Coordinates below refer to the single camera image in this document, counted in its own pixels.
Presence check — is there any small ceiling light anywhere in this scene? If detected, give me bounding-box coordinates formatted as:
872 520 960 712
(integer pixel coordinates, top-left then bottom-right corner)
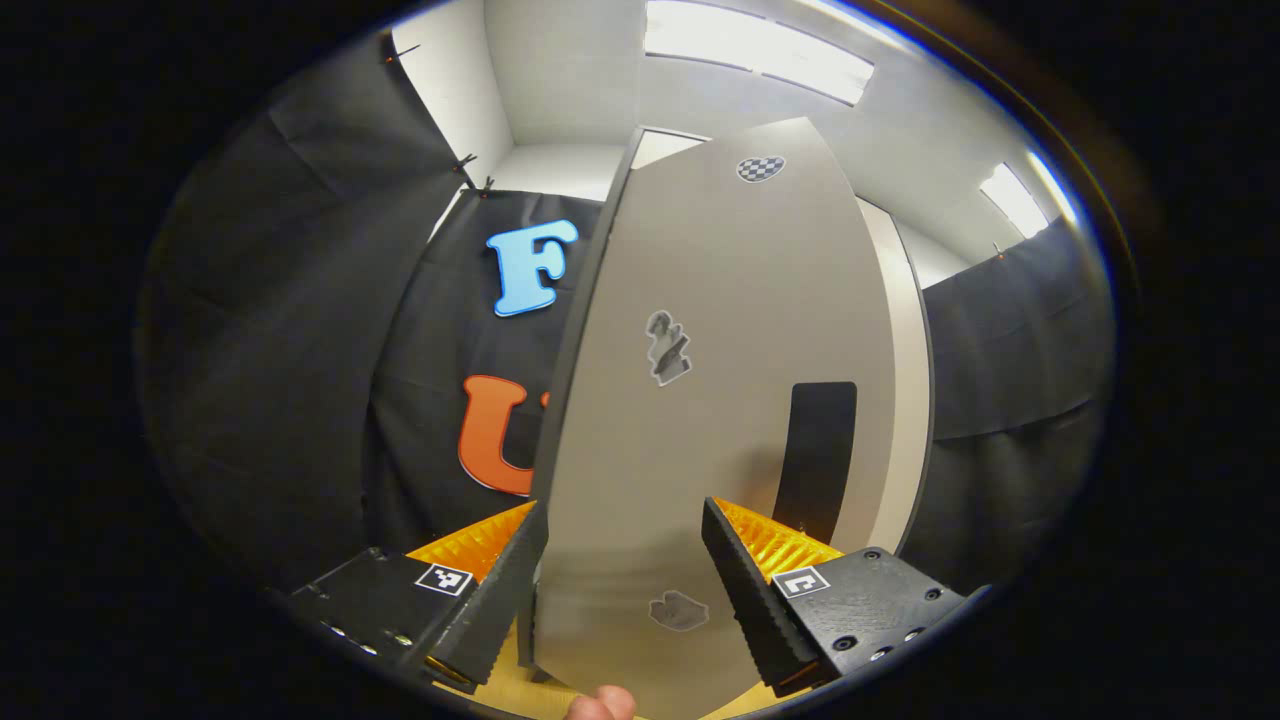
980 150 1081 239

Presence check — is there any grey shoe cabinet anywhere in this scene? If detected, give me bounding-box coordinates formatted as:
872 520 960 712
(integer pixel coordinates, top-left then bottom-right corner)
528 125 713 671

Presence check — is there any long ceiling light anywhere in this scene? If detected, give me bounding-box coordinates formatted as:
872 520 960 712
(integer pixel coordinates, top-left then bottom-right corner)
643 0 876 106

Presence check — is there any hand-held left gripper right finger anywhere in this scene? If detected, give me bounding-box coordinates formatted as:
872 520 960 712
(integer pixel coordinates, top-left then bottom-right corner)
700 497 969 698

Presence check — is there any black backdrop cloth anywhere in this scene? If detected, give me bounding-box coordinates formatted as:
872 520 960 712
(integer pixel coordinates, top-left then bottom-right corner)
140 35 1116 591

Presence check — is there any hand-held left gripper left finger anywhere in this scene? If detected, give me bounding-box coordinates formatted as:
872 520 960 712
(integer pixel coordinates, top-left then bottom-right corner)
290 500 549 693

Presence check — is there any grey shoe cabinet door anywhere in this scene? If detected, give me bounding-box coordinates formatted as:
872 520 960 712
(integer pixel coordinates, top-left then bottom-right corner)
535 117 898 719
858 197 936 556

